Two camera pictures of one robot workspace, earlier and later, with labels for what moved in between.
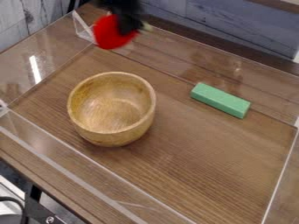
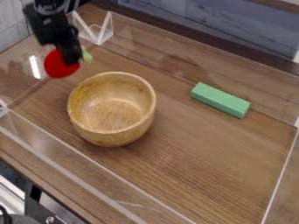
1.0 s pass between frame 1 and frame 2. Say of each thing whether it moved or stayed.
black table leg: stayed
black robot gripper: moved
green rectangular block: stayed
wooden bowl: stayed
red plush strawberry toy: moved
